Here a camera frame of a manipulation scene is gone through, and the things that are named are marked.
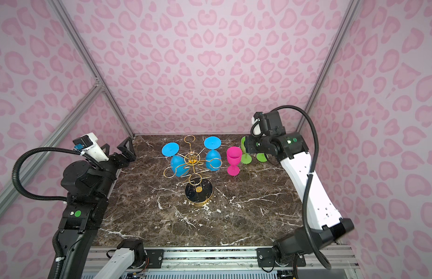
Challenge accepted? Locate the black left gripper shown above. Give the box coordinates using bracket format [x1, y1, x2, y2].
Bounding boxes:
[87, 136, 136, 201]

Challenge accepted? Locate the blue wine glass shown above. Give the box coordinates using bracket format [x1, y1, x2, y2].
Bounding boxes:
[204, 136, 222, 172]
[161, 143, 189, 177]

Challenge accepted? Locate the pink wine glass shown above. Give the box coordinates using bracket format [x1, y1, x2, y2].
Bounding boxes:
[226, 146, 243, 176]

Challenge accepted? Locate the green wine glass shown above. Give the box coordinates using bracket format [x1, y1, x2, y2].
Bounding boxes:
[240, 137, 253, 165]
[256, 153, 268, 163]

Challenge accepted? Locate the green wine glass front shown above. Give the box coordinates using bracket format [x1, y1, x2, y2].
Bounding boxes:
[256, 153, 268, 163]

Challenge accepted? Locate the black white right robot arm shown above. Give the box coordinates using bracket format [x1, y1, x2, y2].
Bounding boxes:
[245, 108, 354, 270]

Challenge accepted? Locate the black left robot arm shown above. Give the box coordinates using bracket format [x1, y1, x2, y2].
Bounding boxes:
[49, 134, 137, 279]

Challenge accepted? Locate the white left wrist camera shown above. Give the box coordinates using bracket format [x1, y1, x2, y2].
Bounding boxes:
[73, 133, 109, 162]

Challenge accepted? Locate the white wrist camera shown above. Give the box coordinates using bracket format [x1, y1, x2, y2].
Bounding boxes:
[250, 117, 264, 138]
[73, 133, 109, 162]

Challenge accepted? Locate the gold wire wine glass rack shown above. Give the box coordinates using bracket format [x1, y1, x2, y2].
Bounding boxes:
[163, 135, 214, 207]

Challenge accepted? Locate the left black corrugated cable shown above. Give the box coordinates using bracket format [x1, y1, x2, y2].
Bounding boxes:
[12, 146, 102, 279]

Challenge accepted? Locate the black corrugated cable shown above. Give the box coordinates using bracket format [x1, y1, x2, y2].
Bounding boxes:
[12, 146, 102, 279]
[250, 105, 332, 270]

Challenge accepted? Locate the left aluminium frame beam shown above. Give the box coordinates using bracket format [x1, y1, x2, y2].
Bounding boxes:
[0, 81, 105, 224]

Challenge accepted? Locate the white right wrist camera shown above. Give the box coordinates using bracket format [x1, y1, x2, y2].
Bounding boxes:
[250, 117, 264, 138]

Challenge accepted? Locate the right black corrugated cable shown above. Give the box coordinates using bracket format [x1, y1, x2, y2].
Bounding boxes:
[250, 105, 332, 270]

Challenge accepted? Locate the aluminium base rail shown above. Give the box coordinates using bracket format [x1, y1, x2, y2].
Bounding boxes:
[79, 243, 363, 279]

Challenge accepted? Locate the right aluminium frame post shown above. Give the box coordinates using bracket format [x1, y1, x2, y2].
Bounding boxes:
[295, 1, 363, 114]

